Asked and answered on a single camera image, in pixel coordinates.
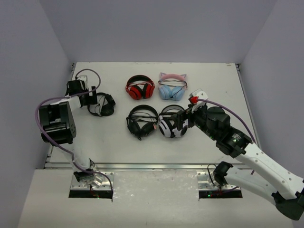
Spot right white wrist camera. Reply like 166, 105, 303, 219
189, 89, 209, 113

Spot aluminium rail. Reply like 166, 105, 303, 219
44, 162, 249, 170

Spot pink blue cat-ear headphones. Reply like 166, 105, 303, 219
158, 72, 188, 101

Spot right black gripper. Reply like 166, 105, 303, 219
171, 102, 218, 141

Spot purple cable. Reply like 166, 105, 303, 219
198, 98, 257, 144
35, 68, 102, 173

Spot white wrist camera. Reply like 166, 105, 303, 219
75, 75, 88, 89
189, 89, 209, 113

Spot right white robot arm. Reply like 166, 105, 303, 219
172, 105, 304, 220

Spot black on-ear headphones with cable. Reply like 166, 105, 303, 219
87, 92, 116, 117

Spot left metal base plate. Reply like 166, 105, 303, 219
70, 174, 111, 190

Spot metal base plate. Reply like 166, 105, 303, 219
70, 174, 111, 190
197, 169, 241, 191

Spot white and black headphones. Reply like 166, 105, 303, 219
159, 104, 188, 138

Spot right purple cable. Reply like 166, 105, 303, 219
198, 98, 257, 144

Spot black over-ear headphones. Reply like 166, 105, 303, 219
126, 104, 159, 141

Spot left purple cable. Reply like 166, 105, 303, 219
35, 68, 102, 173

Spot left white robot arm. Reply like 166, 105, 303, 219
35, 79, 97, 176

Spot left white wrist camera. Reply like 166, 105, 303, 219
75, 75, 88, 89

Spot red and black headphones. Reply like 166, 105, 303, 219
125, 75, 155, 100

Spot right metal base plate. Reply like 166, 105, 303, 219
197, 169, 241, 191

